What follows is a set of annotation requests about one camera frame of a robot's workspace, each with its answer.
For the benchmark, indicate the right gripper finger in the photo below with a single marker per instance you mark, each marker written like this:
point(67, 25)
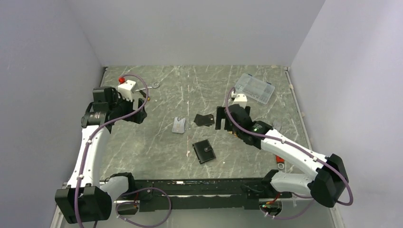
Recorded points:
point(247, 110)
point(220, 115)

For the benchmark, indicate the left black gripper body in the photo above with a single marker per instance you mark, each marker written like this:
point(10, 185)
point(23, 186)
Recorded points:
point(122, 107)

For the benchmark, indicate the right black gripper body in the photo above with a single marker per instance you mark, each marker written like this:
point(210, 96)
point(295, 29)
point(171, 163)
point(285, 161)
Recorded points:
point(233, 128)

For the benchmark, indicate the black leather card holder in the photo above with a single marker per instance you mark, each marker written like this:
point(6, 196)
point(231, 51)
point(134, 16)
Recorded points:
point(204, 151)

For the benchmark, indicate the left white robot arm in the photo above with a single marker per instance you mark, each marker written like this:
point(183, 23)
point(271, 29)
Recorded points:
point(85, 199)

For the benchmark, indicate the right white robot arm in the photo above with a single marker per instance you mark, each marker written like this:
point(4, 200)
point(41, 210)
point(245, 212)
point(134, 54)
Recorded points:
point(322, 177)

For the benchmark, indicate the clear plastic organizer box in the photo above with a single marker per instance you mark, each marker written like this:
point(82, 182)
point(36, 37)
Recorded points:
point(254, 88)

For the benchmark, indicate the silver open-end wrench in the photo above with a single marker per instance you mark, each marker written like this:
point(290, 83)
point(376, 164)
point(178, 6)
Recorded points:
point(154, 85)

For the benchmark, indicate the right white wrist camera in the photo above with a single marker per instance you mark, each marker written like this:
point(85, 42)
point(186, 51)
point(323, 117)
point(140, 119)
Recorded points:
point(239, 99)

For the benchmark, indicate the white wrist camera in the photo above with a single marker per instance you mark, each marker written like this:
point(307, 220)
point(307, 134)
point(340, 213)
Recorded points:
point(239, 99)
point(127, 89)

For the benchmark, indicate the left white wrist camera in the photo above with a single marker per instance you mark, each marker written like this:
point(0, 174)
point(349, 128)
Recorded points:
point(127, 89)

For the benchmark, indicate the orange handled tool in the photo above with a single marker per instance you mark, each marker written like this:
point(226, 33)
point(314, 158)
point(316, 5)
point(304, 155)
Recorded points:
point(280, 163)

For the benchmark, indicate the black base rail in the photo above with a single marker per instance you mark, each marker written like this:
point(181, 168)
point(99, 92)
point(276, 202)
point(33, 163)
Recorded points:
point(246, 193)

